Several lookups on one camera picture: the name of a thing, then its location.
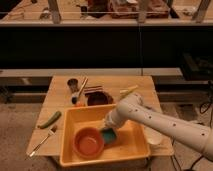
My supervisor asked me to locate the dark metal cup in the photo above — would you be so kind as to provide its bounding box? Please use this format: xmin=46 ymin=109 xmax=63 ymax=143
xmin=67 ymin=78 xmax=78 ymax=93

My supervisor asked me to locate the orange bowl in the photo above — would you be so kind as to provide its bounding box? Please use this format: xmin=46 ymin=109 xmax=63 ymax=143
xmin=72 ymin=127 xmax=104 ymax=159

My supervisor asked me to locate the dark brown bowl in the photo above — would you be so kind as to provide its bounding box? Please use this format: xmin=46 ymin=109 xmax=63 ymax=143
xmin=87 ymin=91 xmax=114 ymax=106

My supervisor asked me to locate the wooden handled brush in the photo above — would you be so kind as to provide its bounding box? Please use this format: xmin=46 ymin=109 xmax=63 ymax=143
xmin=71 ymin=77 xmax=88 ymax=104

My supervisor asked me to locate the black cable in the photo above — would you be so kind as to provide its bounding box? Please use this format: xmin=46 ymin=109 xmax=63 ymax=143
xmin=169 ymin=99 xmax=213 ymax=171

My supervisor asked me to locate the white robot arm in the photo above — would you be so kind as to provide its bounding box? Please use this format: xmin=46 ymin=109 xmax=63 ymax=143
xmin=104 ymin=92 xmax=213 ymax=162

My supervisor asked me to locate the green cucumber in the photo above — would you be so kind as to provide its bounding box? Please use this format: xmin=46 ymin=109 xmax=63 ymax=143
xmin=37 ymin=111 xmax=62 ymax=129

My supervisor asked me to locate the small orange object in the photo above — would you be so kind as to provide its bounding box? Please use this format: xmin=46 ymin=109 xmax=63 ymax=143
xmin=75 ymin=101 xmax=85 ymax=107

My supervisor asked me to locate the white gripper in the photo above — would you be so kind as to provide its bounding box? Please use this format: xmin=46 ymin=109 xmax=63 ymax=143
xmin=104 ymin=110 xmax=126 ymax=129

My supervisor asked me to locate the green sponge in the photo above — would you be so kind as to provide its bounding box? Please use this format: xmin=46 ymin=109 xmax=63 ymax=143
xmin=101 ymin=129 xmax=117 ymax=145

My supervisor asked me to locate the striped dark block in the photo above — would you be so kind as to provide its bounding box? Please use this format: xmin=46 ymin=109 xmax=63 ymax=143
xmin=84 ymin=86 xmax=103 ymax=93

